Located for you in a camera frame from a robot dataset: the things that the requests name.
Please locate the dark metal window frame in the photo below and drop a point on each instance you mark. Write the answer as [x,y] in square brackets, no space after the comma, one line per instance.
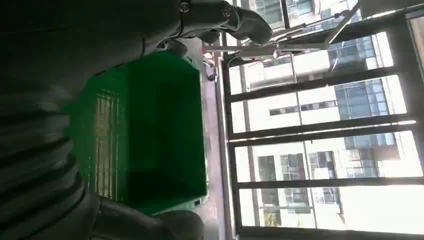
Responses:
[318,127]

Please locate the ribbed grey left arm sleeve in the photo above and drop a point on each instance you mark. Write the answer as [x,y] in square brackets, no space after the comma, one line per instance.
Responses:
[33,165]

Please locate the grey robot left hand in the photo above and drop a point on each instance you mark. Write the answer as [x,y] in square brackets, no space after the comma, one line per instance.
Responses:
[82,36]

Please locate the silver metal stand frame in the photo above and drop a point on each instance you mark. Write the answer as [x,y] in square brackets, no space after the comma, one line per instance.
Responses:
[291,44]

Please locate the green plastic crate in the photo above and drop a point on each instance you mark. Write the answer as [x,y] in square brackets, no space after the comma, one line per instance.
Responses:
[159,132]

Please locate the small dark floor object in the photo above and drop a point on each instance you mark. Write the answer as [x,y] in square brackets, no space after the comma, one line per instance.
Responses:
[212,76]

